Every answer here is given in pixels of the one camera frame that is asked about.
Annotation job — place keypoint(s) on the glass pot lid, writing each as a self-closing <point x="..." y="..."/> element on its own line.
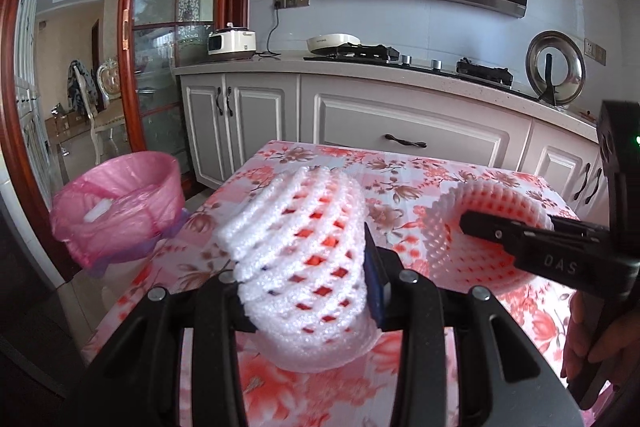
<point x="565" y="77"/>

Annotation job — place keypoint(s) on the beige stone countertop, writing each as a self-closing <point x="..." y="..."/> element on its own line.
<point x="280" y="59"/>

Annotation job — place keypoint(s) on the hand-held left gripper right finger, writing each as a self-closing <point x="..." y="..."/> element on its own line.
<point x="375" y="287"/>

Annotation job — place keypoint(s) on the small gold wall outlet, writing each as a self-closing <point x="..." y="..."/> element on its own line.
<point x="596" y="52"/>

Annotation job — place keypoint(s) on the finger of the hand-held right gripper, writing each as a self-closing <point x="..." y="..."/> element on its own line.
<point x="580" y="226"/>
<point x="490" y="232"/>

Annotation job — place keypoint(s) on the black gas stove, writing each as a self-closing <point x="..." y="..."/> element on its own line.
<point x="480" y="71"/>

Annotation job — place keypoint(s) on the red wooden glass sliding door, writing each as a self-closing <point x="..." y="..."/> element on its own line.
<point x="127" y="57"/>

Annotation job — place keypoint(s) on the white rice cooker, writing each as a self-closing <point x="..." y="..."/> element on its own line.
<point x="232" y="41"/>

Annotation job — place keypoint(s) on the patterned clothing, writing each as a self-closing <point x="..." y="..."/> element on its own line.
<point x="80" y="87"/>

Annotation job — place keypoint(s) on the person's right hand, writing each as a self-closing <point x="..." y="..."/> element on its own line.
<point x="577" y="332"/>

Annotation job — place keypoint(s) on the white bubble foam wrap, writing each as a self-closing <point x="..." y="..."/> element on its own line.
<point x="100" y="210"/>

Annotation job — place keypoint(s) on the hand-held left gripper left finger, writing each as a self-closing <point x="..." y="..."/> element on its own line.
<point x="215" y="312"/>

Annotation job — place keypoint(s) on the pink floral tablecloth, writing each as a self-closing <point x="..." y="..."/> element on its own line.
<point x="400" y="187"/>

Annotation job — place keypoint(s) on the white kitchen base cabinets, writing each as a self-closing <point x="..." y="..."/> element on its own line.
<point x="415" y="117"/>

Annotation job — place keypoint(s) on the red wooden door frame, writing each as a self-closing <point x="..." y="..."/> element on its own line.
<point x="15" y="107"/>

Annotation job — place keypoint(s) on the ornate white dining chair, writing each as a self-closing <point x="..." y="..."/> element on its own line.
<point x="107" y="79"/>

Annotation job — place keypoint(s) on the white foam fruit net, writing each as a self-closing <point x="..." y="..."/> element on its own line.
<point x="440" y="232"/>
<point x="270" y="217"/>

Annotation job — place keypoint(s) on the pink bagged trash bin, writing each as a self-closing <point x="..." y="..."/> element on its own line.
<point x="125" y="177"/>

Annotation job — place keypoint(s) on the cardboard box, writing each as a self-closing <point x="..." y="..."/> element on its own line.
<point x="65" y="122"/>

